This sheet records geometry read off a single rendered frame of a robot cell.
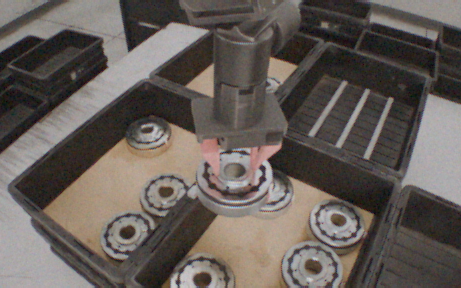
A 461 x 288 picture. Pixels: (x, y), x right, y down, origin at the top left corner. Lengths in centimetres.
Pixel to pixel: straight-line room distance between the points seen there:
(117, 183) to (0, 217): 37
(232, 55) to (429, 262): 54
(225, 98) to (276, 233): 36
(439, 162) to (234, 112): 83
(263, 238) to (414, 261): 28
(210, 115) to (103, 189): 41
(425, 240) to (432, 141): 49
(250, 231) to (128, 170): 29
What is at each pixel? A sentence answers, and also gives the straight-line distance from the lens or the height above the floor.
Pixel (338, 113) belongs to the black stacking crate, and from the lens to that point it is 93.
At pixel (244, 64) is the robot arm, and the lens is 34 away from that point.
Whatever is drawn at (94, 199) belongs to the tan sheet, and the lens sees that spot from 75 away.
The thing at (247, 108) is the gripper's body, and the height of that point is 116.
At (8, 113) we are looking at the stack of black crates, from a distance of 193.
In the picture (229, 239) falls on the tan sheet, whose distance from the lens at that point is 65.
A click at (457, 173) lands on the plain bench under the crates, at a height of 70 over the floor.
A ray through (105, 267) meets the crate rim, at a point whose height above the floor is 93.
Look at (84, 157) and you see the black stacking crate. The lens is 79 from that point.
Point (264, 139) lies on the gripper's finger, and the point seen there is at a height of 112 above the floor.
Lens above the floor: 140
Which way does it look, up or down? 45 degrees down
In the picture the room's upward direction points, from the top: straight up
